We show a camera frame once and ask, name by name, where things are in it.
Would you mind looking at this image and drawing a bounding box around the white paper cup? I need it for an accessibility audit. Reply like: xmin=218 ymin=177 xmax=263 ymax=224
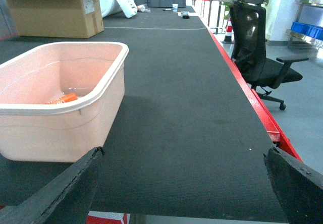
xmin=172 ymin=4 xmax=178 ymax=12

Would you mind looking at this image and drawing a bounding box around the orange cylindrical capacitor 4680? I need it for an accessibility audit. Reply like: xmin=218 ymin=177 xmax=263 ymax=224
xmin=46 ymin=93 xmax=78 ymax=104

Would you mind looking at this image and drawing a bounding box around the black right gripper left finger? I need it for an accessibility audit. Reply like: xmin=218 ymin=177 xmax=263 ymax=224
xmin=1 ymin=147 xmax=104 ymax=223

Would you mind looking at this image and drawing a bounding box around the far striped traffic cone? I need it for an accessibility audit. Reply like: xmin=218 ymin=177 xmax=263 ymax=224
xmin=221 ymin=18 xmax=234 ymax=44

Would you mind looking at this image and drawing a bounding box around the black table mat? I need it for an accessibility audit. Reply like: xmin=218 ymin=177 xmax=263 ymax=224
xmin=0 ymin=6 xmax=290 ymax=223

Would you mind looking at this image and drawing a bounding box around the pink plastic storage box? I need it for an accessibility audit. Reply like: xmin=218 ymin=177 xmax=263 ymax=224
xmin=1 ymin=42 xmax=129 ymax=162

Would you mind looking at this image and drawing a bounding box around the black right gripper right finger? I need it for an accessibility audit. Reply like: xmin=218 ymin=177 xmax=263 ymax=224
xmin=264 ymin=147 xmax=322 ymax=223

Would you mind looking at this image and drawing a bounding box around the red metal workbench frame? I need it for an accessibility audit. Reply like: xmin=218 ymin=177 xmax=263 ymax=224
xmin=0 ymin=0 xmax=303 ymax=224

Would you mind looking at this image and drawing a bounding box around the brown cardboard box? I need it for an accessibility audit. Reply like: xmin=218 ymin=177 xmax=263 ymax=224
xmin=6 ymin=0 xmax=104 ymax=38

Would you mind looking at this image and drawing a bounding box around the black office chair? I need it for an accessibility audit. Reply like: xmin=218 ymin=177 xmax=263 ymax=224
xmin=229 ymin=0 xmax=309 ymax=110

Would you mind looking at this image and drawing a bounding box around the blue bins side shelf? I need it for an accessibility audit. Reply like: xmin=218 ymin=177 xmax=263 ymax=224
xmin=286 ymin=0 xmax=322 ymax=49

